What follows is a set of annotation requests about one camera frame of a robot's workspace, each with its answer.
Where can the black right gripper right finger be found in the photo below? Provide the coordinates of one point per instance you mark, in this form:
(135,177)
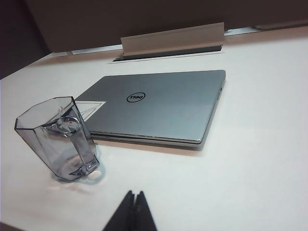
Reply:
(144,214)

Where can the silver divider mounting rail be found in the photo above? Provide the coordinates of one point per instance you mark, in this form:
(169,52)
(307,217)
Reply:
(239,31)
(96,49)

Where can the brown fabric desk divider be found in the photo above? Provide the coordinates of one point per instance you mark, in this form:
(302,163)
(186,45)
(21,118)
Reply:
(144,16)

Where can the clear grey octagonal water cup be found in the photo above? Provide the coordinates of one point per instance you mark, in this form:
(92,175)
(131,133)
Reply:
(57,139)

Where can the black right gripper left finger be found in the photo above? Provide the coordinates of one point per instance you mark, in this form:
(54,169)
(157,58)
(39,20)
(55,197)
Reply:
(125,214)

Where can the silver closed Dell laptop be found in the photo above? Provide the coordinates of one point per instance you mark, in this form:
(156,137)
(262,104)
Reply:
(168,108)

